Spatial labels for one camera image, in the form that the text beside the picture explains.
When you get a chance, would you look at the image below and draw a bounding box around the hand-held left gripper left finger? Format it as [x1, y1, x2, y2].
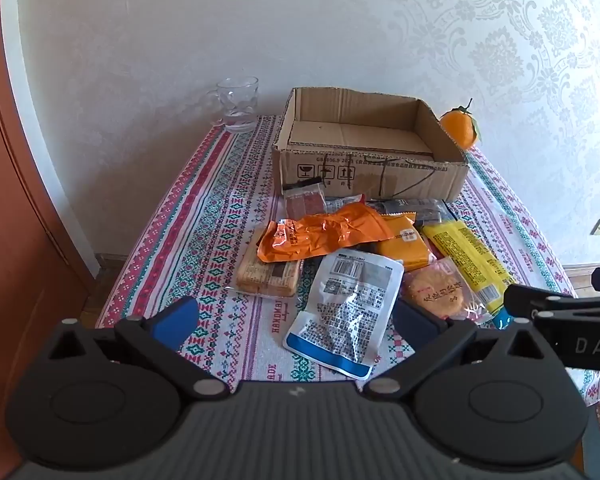
[46, 296, 230, 402]

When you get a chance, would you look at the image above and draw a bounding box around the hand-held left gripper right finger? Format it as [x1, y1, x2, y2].
[363, 299, 557, 395]

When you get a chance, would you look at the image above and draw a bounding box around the clear packet with round cracker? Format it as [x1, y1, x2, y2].
[401, 257, 488, 322]

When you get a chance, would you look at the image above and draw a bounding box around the square orange-yellow snack packet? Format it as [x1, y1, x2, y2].
[377, 212, 437, 272]

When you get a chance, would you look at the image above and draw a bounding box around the white pouch with blue edge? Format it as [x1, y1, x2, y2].
[282, 248, 405, 380]

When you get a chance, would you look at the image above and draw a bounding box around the long yellow snack packet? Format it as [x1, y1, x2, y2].
[421, 221, 517, 328]

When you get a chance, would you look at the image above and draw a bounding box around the clear packet of brown biscuits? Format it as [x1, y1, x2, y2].
[236, 225, 305, 299]

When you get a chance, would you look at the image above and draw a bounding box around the cardboard box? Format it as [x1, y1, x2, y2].
[271, 87, 469, 202]

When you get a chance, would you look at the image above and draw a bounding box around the patterned woven tablecloth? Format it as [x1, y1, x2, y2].
[95, 115, 600, 407]

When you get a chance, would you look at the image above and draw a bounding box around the dark grey snack packet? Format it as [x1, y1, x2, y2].
[414, 200, 453, 225]

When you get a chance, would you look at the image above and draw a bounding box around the clear packet of dark balls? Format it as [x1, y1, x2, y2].
[367, 199, 418, 217]

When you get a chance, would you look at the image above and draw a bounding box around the crumpled orange snack packet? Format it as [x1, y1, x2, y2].
[256, 203, 395, 263]

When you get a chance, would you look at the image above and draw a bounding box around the clear packet of red meat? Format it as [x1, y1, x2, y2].
[284, 185, 328, 220]

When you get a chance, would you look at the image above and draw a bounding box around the brown wooden door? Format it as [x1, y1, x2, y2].
[0, 0, 96, 461]

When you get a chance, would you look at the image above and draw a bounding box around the thin dark blue packet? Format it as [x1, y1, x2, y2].
[282, 175, 326, 193]

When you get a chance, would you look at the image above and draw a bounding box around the orange with green leaves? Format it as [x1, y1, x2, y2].
[439, 99, 482, 151]

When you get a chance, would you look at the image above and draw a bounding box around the clear glass cup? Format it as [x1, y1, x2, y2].
[203, 76, 259, 134]

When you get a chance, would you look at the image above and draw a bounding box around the white door frame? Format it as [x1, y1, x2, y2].
[0, 0, 99, 282]

